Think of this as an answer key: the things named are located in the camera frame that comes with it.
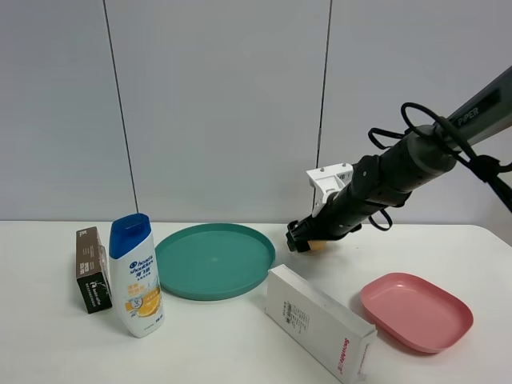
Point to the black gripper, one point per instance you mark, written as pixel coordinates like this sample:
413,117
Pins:
341,215

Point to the orange round fruit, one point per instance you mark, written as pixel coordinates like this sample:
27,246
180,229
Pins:
317,246

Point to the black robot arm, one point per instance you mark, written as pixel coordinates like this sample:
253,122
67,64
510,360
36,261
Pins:
431,146

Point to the round green plate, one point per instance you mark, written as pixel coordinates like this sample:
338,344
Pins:
214,261

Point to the long white carton box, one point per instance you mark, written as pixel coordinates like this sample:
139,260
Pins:
330,332

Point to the pink rectangular plate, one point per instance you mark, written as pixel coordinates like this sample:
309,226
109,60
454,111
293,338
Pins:
417,313

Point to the white blue-capped shampoo bottle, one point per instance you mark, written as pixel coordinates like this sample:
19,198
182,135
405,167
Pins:
134,279

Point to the brown and black box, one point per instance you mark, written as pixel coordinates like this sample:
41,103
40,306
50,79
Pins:
90,270

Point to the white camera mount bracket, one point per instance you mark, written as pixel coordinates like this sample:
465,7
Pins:
328,181

